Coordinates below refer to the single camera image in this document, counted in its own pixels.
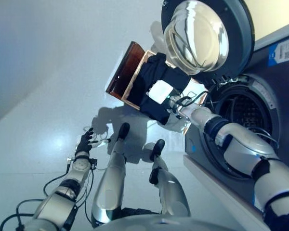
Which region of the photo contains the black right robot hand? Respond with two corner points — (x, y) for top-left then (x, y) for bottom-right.
(148, 80), (182, 108)

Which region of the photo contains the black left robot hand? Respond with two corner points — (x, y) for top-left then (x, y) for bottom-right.
(76, 127), (112, 156)

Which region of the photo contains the black garment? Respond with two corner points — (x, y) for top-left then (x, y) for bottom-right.
(128, 53), (191, 126)

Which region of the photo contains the grey front-load washing machine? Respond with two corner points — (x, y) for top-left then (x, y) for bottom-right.
(184, 33), (289, 218)

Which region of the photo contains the wicker laundry basket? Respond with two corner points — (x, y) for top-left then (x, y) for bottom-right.
(121, 50), (209, 135)

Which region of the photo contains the brown acrylic stand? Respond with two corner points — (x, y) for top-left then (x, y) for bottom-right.
(105, 41), (148, 102)

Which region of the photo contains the silver left robot leg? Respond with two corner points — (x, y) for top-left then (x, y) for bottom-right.
(91, 122), (131, 228)

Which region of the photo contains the silver robot leg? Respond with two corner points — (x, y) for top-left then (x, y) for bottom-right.
(148, 139), (191, 218)
(91, 122), (131, 228)

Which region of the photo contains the round glass washer door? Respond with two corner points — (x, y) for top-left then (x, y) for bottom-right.
(160, 0), (255, 80)

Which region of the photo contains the silver right robot leg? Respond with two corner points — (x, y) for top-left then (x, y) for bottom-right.
(148, 139), (191, 218)

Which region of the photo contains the grey robot torso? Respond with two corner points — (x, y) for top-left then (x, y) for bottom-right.
(93, 213), (247, 231)

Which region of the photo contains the blue white energy label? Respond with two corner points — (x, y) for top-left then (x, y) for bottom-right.
(268, 38), (289, 68)

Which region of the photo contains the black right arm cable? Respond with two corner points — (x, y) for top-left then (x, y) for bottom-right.
(179, 90), (208, 107)

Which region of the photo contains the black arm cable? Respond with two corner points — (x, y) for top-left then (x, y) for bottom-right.
(179, 90), (208, 107)
(0, 166), (95, 231)

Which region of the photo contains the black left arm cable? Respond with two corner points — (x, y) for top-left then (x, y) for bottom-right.
(0, 166), (95, 231)

